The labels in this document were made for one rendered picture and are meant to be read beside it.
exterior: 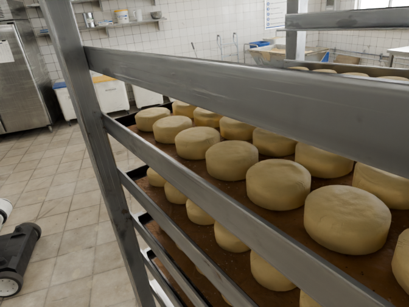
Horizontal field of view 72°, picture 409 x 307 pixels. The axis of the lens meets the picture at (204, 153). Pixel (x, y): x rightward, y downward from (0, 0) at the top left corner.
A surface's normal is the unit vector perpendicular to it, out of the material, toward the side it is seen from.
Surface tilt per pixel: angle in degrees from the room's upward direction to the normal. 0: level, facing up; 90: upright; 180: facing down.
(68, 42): 90
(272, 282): 90
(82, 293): 0
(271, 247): 90
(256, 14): 90
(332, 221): 0
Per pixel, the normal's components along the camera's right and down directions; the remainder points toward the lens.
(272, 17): 0.25, 0.42
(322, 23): -0.81, 0.34
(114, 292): -0.10, -0.89
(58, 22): 0.58, 0.32
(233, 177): -0.10, 0.47
